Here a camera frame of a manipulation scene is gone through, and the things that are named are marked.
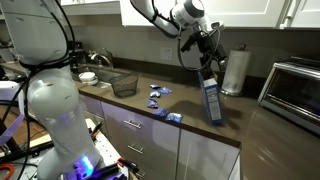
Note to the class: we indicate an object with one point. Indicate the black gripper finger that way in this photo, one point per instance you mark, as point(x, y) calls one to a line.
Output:
point(203, 69)
point(210, 70)

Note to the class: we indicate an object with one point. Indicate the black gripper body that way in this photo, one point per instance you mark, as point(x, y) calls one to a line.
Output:
point(210, 46)

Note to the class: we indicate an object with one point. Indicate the blue cardboard box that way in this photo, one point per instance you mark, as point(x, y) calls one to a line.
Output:
point(212, 101)

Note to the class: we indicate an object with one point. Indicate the white paper towel roll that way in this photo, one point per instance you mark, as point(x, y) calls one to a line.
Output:
point(237, 71)

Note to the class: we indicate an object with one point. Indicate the white upper cabinet row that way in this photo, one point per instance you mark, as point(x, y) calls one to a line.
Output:
point(253, 11)

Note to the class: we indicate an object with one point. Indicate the stainless toaster oven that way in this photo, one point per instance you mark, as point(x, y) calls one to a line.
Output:
point(293, 93)

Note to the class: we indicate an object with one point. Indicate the white lower cabinet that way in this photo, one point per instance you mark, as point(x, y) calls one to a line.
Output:
point(156, 143)

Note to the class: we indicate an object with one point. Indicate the kitchen sink basin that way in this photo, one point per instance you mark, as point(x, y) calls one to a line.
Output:
point(103, 74)

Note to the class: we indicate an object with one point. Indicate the chrome sink faucet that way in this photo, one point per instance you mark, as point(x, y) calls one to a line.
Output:
point(101, 58)

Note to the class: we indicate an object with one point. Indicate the white round bowl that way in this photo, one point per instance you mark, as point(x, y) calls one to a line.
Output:
point(88, 78)

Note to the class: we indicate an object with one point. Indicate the metal robot mounting table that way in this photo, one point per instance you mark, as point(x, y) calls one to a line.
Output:
point(106, 150)

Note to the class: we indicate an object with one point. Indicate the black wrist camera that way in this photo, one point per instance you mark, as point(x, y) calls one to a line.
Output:
point(190, 41)

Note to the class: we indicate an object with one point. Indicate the white wall outlet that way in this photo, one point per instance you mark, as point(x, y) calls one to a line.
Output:
point(166, 53)

